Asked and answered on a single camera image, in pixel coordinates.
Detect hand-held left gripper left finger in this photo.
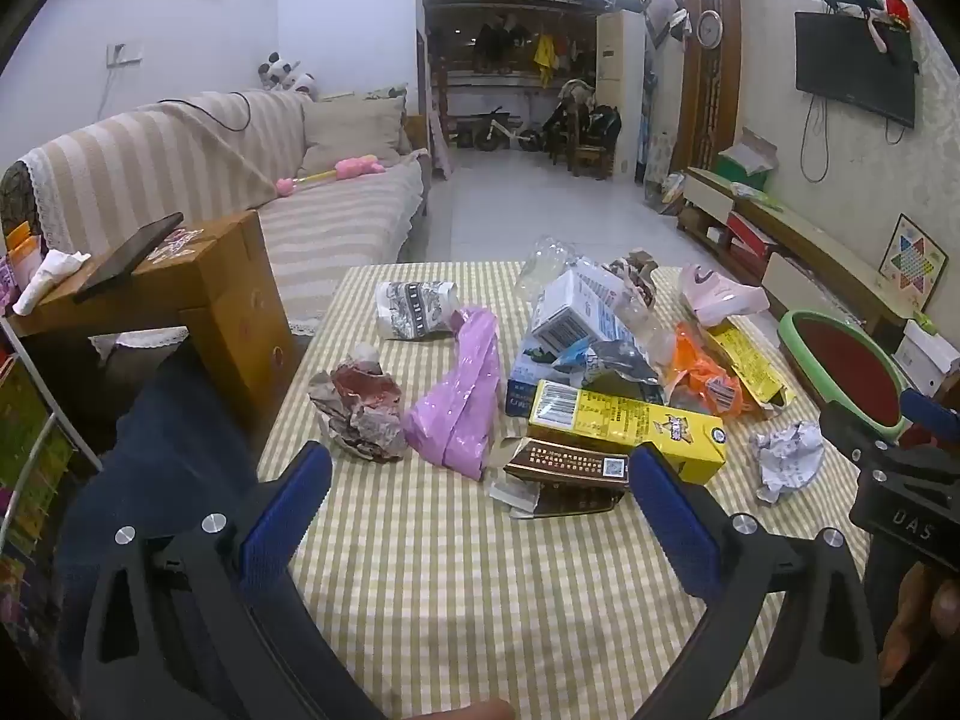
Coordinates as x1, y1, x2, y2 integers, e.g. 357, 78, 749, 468
79, 441, 383, 720

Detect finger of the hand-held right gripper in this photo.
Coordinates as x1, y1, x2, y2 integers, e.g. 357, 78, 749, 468
898, 388, 960, 432
820, 403, 960, 492

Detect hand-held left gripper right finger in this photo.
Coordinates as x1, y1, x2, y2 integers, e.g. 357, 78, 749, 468
628, 444, 883, 720

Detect green rimmed red bin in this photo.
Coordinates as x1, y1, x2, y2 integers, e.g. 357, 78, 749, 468
778, 309, 913, 445

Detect white paper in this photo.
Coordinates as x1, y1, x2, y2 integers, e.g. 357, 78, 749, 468
750, 420, 826, 505

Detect yellow carton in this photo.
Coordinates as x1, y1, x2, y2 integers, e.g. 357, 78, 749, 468
525, 379, 728, 487

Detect yellow packet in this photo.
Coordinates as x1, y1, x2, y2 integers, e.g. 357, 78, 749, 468
709, 319, 797, 421

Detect brown box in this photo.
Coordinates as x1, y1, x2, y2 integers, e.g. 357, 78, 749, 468
490, 439, 631, 520

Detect brown paper bag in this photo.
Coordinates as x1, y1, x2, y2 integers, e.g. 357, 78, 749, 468
307, 345, 410, 463

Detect orange wrapper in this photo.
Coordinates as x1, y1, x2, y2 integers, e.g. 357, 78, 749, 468
666, 322, 752, 415

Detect dark foil wrapper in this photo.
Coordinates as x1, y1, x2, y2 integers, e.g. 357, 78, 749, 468
577, 337, 668, 403

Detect pink white packet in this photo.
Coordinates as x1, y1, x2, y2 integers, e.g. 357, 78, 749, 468
679, 262, 771, 326

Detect blue white box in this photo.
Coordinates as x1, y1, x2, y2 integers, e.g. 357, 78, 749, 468
506, 349, 595, 418

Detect pink plastic bag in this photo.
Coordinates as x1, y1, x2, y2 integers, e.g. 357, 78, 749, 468
402, 305, 502, 481

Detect white blue milk carton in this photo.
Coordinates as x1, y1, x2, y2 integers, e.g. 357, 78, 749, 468
529, 266, 638, 361

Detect black white patterned bag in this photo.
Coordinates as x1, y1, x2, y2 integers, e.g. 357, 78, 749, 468
375, 280, 461, 343

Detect brown patterned wrapper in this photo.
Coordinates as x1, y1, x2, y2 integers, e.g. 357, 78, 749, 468
604, 249, 662, 310

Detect clear plastic bottle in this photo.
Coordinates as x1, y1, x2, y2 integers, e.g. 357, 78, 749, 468
517, 236, 583, 302

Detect person's right hand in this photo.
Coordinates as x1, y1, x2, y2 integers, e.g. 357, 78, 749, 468
880, 561, 960, 689

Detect person's left hand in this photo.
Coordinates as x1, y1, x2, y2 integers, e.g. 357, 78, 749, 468
433, 697, 517, 720

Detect person's dark trousered leg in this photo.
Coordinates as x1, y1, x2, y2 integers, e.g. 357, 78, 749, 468
45, 341, 320, 691

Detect checkers board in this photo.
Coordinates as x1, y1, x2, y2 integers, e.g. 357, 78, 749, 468
877, 214, 948, 310

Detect checked tablecloth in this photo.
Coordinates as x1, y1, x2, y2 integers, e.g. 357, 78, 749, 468
255, 262, 875, 720

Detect cream television cabinet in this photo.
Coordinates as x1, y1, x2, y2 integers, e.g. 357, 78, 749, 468
677, 165, 914, 338

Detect red box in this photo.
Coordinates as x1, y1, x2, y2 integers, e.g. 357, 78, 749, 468
724, 211, 778, 260

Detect wooden side table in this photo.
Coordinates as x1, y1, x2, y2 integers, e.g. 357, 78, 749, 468
7, 210, 301, 425

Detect colourful printed board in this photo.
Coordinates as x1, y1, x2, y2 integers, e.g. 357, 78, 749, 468
0, 352, 100, 616

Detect green box white flaps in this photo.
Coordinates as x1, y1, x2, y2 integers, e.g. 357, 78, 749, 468
711, 127, 782, 193

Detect white tissue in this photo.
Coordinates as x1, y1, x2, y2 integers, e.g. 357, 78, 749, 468
11, 247, 92, 316

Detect black television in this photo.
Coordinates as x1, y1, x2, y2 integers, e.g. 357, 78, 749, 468
793, 11, 918, 129

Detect pink toy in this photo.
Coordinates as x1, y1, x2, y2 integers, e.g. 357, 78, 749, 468
275, 154, 387, 197

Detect striped beige sofa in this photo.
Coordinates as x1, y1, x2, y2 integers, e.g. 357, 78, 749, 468
0, 86, 434, 338

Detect wooden chair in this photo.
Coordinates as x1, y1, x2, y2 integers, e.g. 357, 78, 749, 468
570, 141, 617, 180

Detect beige cushion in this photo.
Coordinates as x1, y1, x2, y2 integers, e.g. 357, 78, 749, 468
300, 96, 413, 167

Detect white balance bike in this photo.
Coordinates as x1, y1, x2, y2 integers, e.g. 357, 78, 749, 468
454, 109, 542, 153

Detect panda plush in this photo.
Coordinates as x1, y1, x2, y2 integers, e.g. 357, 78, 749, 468
257, 52, 320, 100

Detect white standing air conditioner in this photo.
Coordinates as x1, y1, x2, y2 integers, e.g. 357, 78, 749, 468
596, 11, 647, 107

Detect yellow hanging garment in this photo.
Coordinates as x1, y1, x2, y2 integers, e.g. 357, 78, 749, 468
532, 32, 560, 88

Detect dark hanging garment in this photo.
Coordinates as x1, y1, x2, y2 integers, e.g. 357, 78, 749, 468
472, 17, 527, 65

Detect black cable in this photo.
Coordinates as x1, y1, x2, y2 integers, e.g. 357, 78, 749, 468
157, 90, 253, 133

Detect large framed wall picture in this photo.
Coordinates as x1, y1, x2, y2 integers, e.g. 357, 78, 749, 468
641, 0, 688, 50

